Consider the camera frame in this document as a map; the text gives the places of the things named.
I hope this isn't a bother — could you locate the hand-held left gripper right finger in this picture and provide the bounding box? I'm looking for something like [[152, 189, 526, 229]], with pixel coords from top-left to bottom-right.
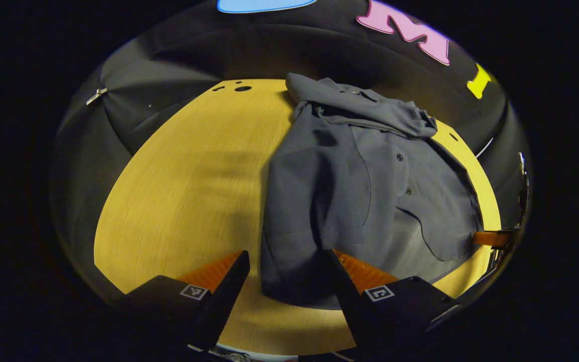
[[326, 249, 458, 352]]

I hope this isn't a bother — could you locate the white cable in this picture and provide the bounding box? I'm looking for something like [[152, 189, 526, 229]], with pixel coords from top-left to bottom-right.
[[475, 137, 495, 158]]

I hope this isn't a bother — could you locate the black backdrop cloth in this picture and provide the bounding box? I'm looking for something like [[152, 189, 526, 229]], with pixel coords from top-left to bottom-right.
[[51, 0, 530, 302]]

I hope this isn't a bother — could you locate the grey button-up shirt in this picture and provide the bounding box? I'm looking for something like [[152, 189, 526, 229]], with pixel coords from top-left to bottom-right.
[[259, 73, 485, 308]]

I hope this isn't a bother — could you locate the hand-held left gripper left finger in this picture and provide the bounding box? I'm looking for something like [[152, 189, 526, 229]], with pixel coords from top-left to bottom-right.
[[119, 250, 251, 351]]

